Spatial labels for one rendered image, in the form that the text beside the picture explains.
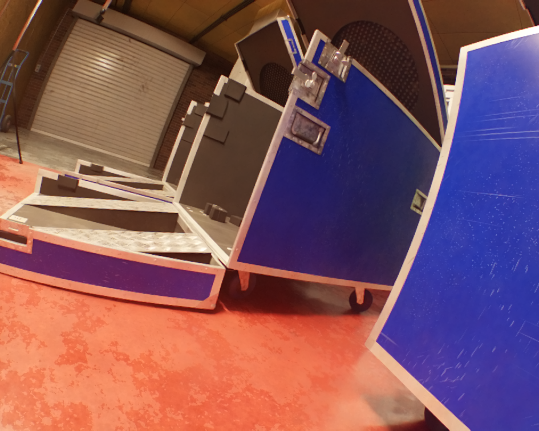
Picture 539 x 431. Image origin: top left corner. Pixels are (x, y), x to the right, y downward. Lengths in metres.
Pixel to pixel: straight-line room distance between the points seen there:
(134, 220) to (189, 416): 0.99
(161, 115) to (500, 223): 6.57
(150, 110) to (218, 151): 5.11
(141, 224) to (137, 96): 5.45
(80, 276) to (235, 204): 1.18
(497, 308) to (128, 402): 0.63
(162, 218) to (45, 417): 1.07
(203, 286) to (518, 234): 0.77
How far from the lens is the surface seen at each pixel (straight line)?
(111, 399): 0.55
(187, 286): 0.82
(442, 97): 1.61
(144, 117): 6.64
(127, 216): 1.34
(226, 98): 1.68
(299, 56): 2.29
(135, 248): 0.87
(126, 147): 6.60
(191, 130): 2.64
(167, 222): 1.37
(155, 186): 2.39
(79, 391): 0.55
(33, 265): 0.80
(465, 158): 0.64
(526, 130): 0.59
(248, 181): 1.75
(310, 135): 0.90
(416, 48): 1.56
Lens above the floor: 0.42
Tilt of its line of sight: 5 degrees down
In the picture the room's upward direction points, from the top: 20 degrees clockwise
